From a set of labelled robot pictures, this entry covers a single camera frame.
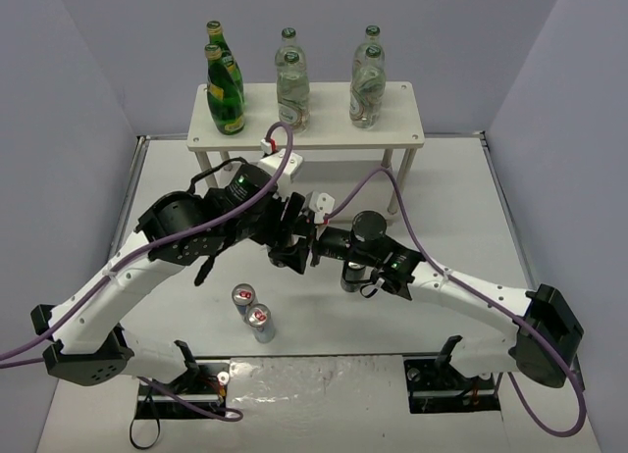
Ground black can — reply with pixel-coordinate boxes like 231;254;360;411
340;262;369;292

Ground silver red can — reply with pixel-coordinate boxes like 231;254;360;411
245;303;276;344
232;282;258;322

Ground silver red can front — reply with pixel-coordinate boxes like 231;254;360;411
245;303;276;344

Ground clear bottle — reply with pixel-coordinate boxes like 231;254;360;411
349;44;387;129
276;50;310;133
352;25;386;75
275;26;307;77

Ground green glass bottle front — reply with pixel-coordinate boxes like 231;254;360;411
204;43;245;135

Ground green glass bottle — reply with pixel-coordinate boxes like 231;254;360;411
204;43;245;135
206;20;244;99

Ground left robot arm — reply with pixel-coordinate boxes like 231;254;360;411
31;153;304;386

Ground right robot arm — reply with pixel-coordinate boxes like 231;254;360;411
312;211;584;388

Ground white two-tier shelf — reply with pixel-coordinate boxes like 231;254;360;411
186;81;425;201

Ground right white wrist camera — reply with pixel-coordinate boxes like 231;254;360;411
304;191;335;225

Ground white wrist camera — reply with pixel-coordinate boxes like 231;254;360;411
257;139;304;187
304;191;335;225

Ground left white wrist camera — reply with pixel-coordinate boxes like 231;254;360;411
257;139;304;187

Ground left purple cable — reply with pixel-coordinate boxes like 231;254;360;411
0;122;295;423

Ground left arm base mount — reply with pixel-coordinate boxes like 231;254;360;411
133;359;230;421

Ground left metal table rail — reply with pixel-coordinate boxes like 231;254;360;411
108;135;150;258

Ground metal table rail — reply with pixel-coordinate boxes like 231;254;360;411
108;135;150;258
479;131;537;286

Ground right metal table rail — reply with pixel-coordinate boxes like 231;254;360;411
479;131;537;286

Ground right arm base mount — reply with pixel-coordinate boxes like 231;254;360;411
403;355;500;415

